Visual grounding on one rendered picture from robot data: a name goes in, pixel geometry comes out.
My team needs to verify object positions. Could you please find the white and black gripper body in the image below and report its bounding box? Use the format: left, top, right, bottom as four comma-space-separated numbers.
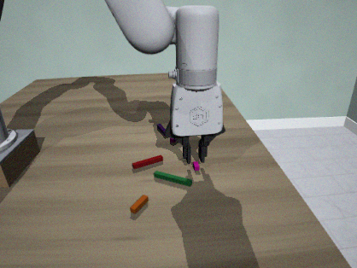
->
170, 81, 223, 137

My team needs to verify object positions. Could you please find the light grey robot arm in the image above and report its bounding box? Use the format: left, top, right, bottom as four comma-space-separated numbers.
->
0, 0, 219, 152

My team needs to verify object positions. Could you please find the green rod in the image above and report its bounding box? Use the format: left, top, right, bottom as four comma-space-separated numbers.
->
154, 171, 192, 186

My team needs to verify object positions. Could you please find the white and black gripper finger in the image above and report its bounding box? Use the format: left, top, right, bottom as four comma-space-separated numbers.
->
198, 125, 225, 163
165, 120, 191, 164

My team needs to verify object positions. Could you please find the purple rod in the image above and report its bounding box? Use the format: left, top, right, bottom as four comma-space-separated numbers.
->
157, 124, 166, 136

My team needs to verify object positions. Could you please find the red rod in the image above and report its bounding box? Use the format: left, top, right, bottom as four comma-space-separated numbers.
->
132, 155, 163, 169

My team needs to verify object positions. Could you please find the orange rod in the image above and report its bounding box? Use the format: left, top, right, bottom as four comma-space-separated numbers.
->
130, 195, 149, 214

